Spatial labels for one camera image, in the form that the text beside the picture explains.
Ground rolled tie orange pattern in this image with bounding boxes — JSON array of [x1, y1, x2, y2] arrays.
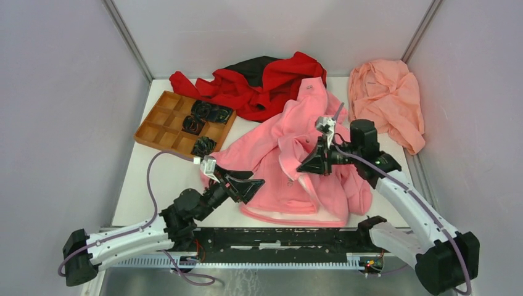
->
[[182, 115, 206, 136]]

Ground peach orange garment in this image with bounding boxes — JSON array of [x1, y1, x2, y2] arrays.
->
[[348, 59, 426, 155]]

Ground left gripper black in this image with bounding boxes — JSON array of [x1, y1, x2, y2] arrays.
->
[[197, 164, 265, 221]]

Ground aluminium rail frame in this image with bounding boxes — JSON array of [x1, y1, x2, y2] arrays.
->
[[80, 226, 477, 296]]

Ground rolled tie green leaves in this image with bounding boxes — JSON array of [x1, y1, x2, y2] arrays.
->
[[191, 136, 216, 157]]

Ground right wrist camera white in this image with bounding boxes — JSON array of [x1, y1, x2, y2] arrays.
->
[[315, 117, 336, 144]]

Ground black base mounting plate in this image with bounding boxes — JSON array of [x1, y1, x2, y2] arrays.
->
[[169, 227, 387, 263]]

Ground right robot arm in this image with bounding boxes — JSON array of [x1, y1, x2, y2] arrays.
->
[[297, 117, 480, 295]]

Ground rolled tie yellow pattern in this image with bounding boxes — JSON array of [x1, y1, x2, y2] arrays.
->
[[191, 101, 233, 124]]

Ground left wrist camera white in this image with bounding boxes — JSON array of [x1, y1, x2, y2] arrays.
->
[[193, 155, 218, 182]]

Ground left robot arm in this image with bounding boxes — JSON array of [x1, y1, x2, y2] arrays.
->
[[58, 166, 265, 287]]

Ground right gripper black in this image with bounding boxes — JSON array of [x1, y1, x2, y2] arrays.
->
[[297, 134, 361, 176]]

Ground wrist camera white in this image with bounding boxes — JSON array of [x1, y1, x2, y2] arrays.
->
[[193, 155, 218, 182], [315, 117, 336, 144]]

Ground pink jacket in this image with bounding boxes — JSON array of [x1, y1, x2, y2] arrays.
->
[[213, 78, 373, 228]]

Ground red and black jacket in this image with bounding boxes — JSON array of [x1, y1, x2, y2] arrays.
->
[[169, 52, 327, 122]]

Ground wooden compartment tray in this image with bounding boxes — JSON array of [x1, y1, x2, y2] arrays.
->
[[134, 91, 236, 158]]

